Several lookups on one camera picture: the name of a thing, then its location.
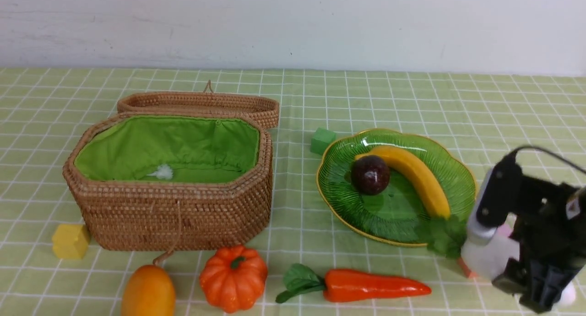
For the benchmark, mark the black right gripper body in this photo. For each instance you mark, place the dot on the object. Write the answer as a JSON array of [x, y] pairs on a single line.
[[550, 231]]

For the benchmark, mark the white plastic eggplant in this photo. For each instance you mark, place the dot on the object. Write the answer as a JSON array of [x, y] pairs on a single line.
[[489, 261]]

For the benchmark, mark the yellow plastic banana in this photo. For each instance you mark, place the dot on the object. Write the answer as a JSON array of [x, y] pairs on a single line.
[[417, 173]]

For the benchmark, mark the dark purple passion fruit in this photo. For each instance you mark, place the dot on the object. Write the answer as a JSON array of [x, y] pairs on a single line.
[[370, 175]]

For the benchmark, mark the orange plastic carrot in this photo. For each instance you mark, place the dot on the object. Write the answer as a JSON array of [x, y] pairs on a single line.
[[344, 285]]

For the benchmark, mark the orange plastic pumpkin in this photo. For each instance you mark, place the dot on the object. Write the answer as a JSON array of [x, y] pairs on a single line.
[[234, 278]]

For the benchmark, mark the orange plastic mango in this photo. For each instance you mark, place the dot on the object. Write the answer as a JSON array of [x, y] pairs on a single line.
[[149, 292]]

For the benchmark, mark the green plastic cucumber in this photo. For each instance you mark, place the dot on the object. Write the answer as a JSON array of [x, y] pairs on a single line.
[[443, 236]]

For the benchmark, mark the pink foam cube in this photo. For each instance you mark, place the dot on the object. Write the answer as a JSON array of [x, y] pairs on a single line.
[[504, 230]]

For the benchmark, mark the coral foam cube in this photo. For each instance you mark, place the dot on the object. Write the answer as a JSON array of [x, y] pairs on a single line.
[[466, 271]]

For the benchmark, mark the green glass plate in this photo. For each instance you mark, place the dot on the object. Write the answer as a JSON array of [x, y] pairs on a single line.
[[393, 215]]

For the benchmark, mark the green foam cube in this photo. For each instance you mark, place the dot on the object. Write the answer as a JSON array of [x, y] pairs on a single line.
[[321, 139]]

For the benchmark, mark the woven wicker basket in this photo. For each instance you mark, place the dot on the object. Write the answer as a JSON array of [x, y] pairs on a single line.
[[171, 182]]

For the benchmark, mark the yellow foam cube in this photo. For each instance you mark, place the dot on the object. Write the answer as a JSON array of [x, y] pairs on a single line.
[[70, 241]]

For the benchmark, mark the green checkered tablecloth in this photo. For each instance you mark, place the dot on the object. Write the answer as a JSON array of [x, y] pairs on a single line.
[[477, 117]]

